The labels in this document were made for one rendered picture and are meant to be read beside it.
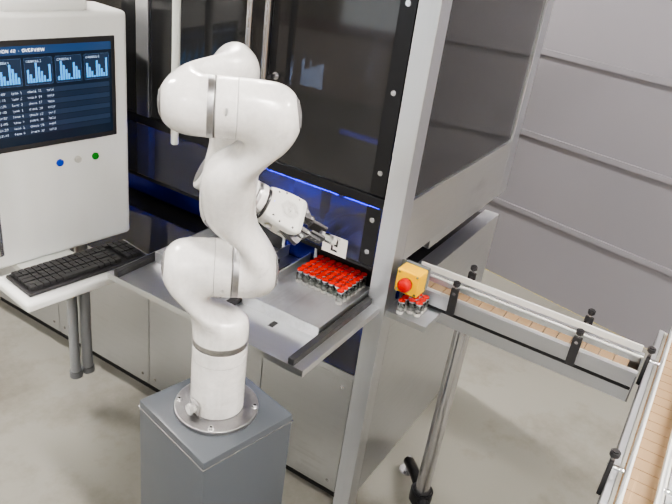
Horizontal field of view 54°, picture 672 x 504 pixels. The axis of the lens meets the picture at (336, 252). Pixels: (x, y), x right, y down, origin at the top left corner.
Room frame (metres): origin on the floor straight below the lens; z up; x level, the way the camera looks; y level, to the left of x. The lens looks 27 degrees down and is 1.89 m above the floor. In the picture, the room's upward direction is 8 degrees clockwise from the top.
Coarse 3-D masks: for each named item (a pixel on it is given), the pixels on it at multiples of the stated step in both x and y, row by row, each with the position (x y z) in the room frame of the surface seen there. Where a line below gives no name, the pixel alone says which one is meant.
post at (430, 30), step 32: (448, 0) 1.70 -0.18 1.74; (416, 32) 1.69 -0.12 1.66; (416, 64) 1.68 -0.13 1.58; (416, 96) 1.68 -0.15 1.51; (416, 128) 1.67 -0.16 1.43; (416, 160) 1.69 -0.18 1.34; (384, 224) 1.69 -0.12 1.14; (384, 256) 1.68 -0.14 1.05; (384, 288) 1.67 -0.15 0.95; (384, 320) 1.68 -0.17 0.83; (352, 416) 1.69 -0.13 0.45; (352, 448) 1.68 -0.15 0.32; (352, 480) 1.67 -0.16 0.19
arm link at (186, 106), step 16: (224, 48) 1.16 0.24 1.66; (240, 48) 1.16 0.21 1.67; (192, 64) 1.06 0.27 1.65; (208, 64) 1.09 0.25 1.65; (224, 64) 1.11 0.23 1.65; (240, 64) 1.13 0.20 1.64; (256, 64) 1.18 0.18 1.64; (176, 80) 1.01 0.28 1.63; (192, 80) 1.01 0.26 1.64; (208, 80) 1.02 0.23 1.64; (160, 96) 1.00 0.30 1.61; (176, 96) 0.99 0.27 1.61; (192, 96) 0.99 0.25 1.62; (208, 96) 1.00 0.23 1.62; (160, 112) 1.00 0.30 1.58; (176, 112) 0.99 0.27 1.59; (192, 112) 0.99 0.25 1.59; (208, 112) 0.99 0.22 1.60; (176, 128) 1.00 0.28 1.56; (192, 128) 1.00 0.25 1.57; (208, 128) 1.00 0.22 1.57
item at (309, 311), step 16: (304, 256) 1.86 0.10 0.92; (288, 272) 1.79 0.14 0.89; (288, 288) 1.71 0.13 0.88; (304, 288) 1.72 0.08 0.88; (368, 288) 1.77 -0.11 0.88; (256, 304) 1.57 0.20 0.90; (272, 304) 1.61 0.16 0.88; (288, 304) 1.62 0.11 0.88; (304, 304) 1.63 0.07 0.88; (320, 304) 1.64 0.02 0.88; (352, 304) 1.62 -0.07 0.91; (288, 320) 1.52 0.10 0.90; (304, 320) 1.50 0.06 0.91; (320, 320) 1.56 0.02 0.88
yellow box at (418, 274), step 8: (408, 264) 1.68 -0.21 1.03; (416, 264) 1.69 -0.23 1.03; (400, 272) 1.65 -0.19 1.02; (408, 272) 1.64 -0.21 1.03; (416, 272) 1.64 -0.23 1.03; (424, 272) 1.65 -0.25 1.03; (416, 280) 1.62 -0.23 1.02; (424, 280) 1.65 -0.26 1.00; (416, 288) 1.62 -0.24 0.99; (424, 288) 1.67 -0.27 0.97; (416, 296) 1.62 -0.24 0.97
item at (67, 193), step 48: (0, 0) 1.79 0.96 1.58; (48, 0) 1.89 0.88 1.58; (0, 48) 1.76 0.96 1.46; (48, 48) 1.87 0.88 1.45; (96, 48) 1.99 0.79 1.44; (0, 96) 1.75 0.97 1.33; (48, 96) 1.86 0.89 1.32; (96, 96) 1.98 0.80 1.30; (0, 144) 1.74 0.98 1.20; (48, 144) 1.85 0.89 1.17; (96, 144) 1.98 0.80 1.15; (0, 192) 1.73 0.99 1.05; (48, 192) 1.84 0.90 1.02; (96, 192) 1.98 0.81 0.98; (48, 240) 1.83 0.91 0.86; (96, 240) 1.97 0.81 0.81
